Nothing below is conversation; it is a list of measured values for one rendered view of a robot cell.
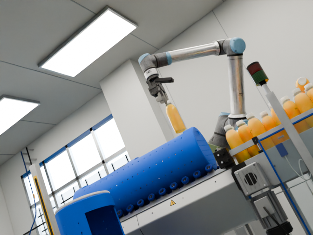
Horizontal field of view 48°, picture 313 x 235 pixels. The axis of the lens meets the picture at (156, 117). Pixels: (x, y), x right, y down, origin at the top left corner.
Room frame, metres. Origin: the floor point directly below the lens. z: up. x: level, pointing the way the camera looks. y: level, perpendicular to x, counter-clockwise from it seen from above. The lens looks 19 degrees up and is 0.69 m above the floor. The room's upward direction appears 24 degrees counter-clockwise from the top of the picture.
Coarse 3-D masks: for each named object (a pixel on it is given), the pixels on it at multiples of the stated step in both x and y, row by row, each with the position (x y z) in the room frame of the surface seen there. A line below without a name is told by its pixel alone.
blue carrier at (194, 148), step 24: (168, 144) 1.95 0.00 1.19; (192, 144) 1.88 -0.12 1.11; (120, 168) 2.07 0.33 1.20; (144, 168) 1.97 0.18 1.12; (168, 168) 1.94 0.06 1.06; (192, 168) 1.93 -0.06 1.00; (216, 168) 2.03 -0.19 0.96; (120, 192) 2.03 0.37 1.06; (144, 192) 2.02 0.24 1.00; (168, 192) 2.06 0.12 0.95
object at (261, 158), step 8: (248, 160) 1.73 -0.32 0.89; (256, 160) 1.72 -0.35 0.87; (264, 160) 1.71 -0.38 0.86; (232, 168) 1.75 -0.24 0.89; (240, 168) 1.74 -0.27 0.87; (264, 168) 1.71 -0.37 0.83; (272, 168) 1.70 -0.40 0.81; (232, 176) 1.76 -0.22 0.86; (272, 176) 1.71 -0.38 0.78; (272, 184) 1.71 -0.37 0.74; (280, 184) 2.15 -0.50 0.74; (280, 192) 1.75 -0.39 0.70
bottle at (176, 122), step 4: (168, 104) 2.06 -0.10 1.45; (172, 104) 2.06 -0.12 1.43; (168, 108) 2.04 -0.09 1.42; (172, 108) 2.04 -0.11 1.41; (176, 108) 2.06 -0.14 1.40; (168, 112) 2.05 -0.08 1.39; (172, 112) 2.04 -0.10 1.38; (176, 112) 2.05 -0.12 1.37; (168, 116) 2.06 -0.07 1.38; (172, 116) 2.04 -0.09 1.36; (176, 116) 2.04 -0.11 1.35; (172, 120) 2.04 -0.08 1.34; (176, 120) 2.04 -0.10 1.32; (180, 120) 2.05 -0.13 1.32; (172, 124) 2.06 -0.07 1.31; (176, 124) 2.04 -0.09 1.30; (180, 124) 2.04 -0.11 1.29; (176, 128) 2.04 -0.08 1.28; (180, 128) 2.04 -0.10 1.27; (184, 128) 2.06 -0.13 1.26; (176, 132) 2.06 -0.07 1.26; (180, 132) 2.10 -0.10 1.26
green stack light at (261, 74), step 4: (256, 72) 1.50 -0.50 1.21; (260, 72) 1.50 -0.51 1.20; (264, 72) 1.51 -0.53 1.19; (252, 76) 1.52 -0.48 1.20; (256, 76) 1.51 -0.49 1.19; (260, 76) 1.50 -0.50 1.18; (264, 76) 1.50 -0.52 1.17; (256, 80) 1.52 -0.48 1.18; (260, 80) 1.50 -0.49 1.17; (264, 80) 1.51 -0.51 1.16; (256, 84) 1.53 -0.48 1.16
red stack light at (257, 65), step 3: (255, 63) 1.50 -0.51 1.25; (258, 63) 1.51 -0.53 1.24; (252, 66) 1.50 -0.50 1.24; (255, 66) 1.50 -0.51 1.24; (258, 66) 1.50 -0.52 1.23; (249, 69) 1.52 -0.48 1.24; (252, 69) 1.51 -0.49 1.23; (255, 69) 1.50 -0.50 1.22; (258, 69) 1.50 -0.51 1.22; (261, 69) 1.51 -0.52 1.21; (249, 72) 1.53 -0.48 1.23; (252, 72) 1.51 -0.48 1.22; (255, 72) 1.51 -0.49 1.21
